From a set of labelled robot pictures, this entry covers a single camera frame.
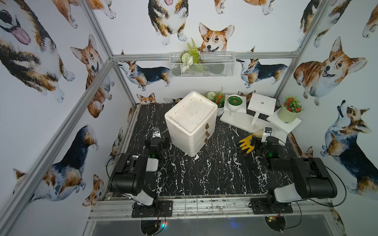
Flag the white three-drawer cabinet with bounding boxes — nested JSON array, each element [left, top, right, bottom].
[[164, 91, 218, 157]]

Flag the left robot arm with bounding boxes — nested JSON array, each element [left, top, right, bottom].
[[107, 136, 170, 208]]

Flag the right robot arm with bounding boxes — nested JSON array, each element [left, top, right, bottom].
[[253, 136, 338, 204]]

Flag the white tiered display stand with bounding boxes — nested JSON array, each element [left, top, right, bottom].
[[220, 94, 302, 142]]

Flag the green pot red flowers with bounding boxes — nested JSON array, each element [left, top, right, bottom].
[[278, 96, 304, 123]]

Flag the white cup green inside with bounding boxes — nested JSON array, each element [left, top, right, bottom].
[[227, 95, 243, 112]]

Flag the potted plant red white flowers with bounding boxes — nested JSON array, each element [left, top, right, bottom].
[[206, 87, 226, 117]]

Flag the green fern with white flower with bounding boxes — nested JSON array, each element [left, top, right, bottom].
[[180, 38, 201, 73]]

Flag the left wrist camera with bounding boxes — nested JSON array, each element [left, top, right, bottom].
[[152, 127, 161, 138]]

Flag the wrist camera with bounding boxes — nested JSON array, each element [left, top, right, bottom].
[[152, 127, 161, 138], [263, 127, 273, 137]]

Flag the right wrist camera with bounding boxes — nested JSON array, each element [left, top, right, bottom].
[[263, 127, 273, 137]]

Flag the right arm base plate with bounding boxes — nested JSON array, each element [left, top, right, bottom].
[[248, 198, 293, 215]]

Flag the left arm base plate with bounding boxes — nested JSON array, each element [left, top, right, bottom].
[[132, 200, 173, 218]]

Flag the white wire wall basket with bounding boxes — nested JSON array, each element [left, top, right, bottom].
[[169, 52, 236, 78]]

